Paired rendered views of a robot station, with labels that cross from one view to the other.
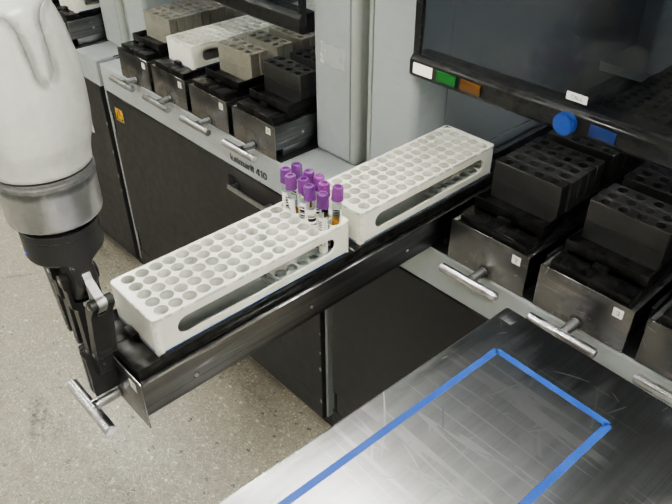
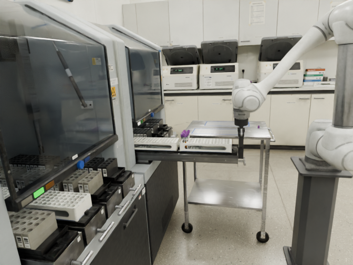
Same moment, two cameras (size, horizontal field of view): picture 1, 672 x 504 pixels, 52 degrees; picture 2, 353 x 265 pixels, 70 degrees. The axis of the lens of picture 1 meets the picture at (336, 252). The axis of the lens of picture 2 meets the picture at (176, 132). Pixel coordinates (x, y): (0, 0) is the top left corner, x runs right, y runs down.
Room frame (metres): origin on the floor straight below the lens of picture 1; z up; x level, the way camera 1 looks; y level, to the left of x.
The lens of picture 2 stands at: (1.63, 1.18, 1.32)
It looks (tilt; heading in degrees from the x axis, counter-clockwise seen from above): 16 degrees down; 235
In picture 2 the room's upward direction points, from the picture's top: 3 degrees counter-clockwise
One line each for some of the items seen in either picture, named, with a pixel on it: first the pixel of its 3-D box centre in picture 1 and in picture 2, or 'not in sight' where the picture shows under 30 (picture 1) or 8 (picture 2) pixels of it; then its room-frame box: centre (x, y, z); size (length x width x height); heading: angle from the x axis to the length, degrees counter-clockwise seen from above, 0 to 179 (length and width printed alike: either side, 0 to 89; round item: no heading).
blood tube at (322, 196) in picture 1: (323, 229); not in sight; (0.74, 0.02, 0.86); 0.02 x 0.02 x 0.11
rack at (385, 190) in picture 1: (407, 182); (154, 144); (0.91, -0.11, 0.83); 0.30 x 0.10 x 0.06; 132
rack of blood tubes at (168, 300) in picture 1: (239, 268); (205, 145); (0.69, 0.12, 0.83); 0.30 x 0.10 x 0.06; 132
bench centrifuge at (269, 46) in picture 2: not in sight; (279, 62); (-1.77, -1.04, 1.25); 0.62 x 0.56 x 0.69; 42
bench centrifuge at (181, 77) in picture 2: not in sight; (182, 68); (-0.80, -2.10, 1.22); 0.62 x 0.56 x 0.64; 41
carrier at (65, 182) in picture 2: (272, 50); (74, 182); (1.44, 0.13, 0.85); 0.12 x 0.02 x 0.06; 42
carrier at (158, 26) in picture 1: (161, 27); (41, 230); (1.60, 0.40, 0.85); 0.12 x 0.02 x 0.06; 43
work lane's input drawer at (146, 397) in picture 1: (319, 259); (183, 153); (0.78, 0.02, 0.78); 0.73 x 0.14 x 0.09; 132
